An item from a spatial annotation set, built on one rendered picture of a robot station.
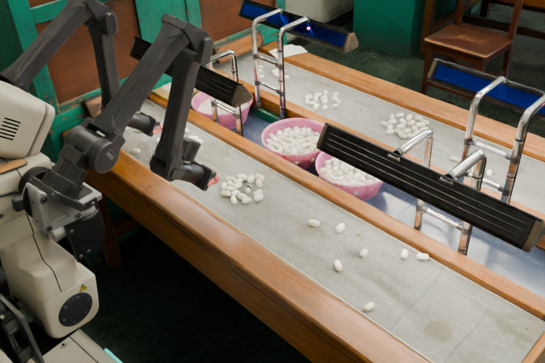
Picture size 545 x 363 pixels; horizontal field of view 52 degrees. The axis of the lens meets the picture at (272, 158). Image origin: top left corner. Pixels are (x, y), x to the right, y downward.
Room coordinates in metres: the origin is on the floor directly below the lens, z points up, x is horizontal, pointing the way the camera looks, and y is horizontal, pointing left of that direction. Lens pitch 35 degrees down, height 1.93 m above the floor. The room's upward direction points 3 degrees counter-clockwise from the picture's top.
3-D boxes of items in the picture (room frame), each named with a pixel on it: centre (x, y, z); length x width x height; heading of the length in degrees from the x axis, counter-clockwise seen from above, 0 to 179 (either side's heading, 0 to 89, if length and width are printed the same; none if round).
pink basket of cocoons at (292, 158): (1.83, -0.09, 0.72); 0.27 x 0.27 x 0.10
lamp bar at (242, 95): (1.84, 0.29, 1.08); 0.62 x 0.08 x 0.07; 43
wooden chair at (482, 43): (3.38, -1.32, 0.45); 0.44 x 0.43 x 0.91; 43
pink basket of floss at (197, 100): (2.15, 0.20, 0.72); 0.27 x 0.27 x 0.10
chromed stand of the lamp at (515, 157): (1.45, -0.72, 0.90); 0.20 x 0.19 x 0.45; 43
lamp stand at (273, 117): (2.16, -0.06, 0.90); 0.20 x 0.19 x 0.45; 43
